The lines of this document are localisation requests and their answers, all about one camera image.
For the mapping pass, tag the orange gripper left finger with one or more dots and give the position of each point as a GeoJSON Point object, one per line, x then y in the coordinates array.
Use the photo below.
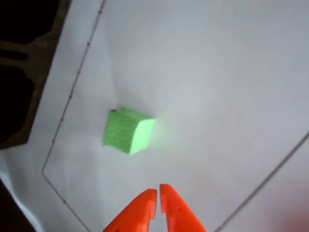
{"type": "Point", "coordinates": [137, 212]}

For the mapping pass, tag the green textured cube block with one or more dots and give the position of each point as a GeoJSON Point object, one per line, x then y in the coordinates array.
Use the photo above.
{"type": "Point", "coordinates": [123, 131]}

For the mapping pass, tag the white paper sheet black lines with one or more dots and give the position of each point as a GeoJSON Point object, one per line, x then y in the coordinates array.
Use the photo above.
{"type": "Point", "coordinates": [205, 84]}

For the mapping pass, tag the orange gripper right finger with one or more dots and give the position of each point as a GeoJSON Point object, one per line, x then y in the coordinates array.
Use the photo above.
{"type": "Point", "coordinates": [176, 212]}

